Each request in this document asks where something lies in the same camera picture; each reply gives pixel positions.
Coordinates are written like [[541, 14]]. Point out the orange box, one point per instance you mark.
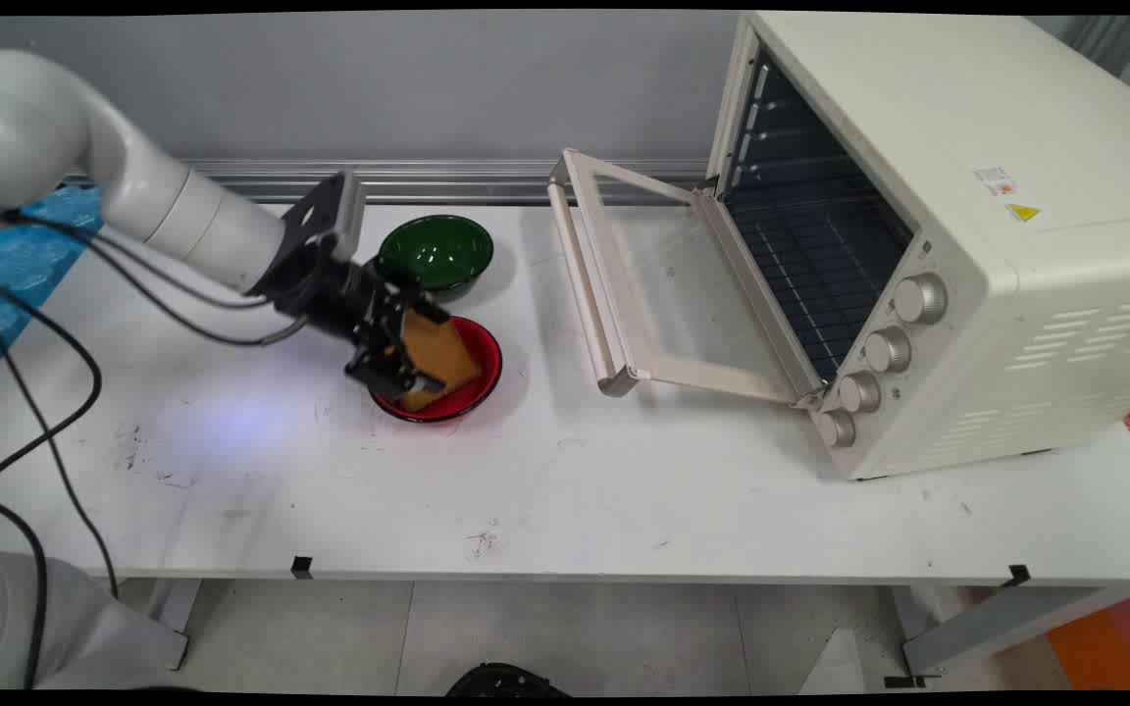
[[1109, 639]]

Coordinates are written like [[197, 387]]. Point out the brown toast slice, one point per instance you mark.
[[437, 355]]

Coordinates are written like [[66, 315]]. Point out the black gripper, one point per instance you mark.
[[337, 290]]

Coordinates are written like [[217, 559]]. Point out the grey table leg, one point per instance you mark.
[[171, 608], [1001, 623]]

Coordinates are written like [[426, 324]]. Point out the black tape piece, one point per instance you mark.
[[1017, 575], [301, 567]]

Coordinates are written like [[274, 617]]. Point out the glass oven door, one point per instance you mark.
[[663, 284]]

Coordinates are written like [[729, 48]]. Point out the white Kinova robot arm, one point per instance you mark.
[[148, 191]]

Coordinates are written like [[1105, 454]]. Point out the blue patterned cloth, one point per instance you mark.
[[21, 270]]

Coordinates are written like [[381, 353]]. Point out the cream toaster oven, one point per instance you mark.
[[977, 245]]

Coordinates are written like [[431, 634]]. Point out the red bowl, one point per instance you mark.
[[480, 365]]

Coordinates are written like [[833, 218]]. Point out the black round object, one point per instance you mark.
[[504, 680]]

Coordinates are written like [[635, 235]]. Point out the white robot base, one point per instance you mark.
[[60, 628]]

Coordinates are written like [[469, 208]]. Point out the green bowl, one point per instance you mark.
[[436, 253]]

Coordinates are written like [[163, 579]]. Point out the aluminium rail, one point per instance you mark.
[[447, 180]]

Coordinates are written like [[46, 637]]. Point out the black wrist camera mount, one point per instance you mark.
[[322, 218]]

